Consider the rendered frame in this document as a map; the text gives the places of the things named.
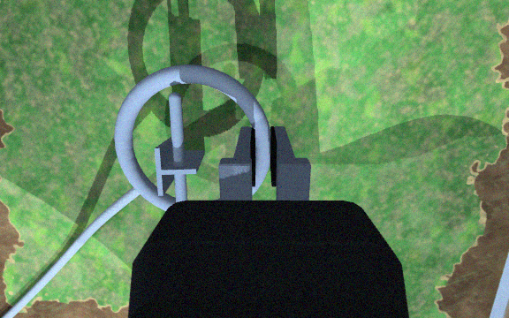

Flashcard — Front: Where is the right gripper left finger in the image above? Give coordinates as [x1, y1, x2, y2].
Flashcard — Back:
[218, 126, 255, 201]

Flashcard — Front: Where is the white ring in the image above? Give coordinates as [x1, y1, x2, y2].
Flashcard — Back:
[114, 64, 270, 211]

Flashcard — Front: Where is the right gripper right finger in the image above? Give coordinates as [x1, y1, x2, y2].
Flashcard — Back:
[270, 126, 311, 201]

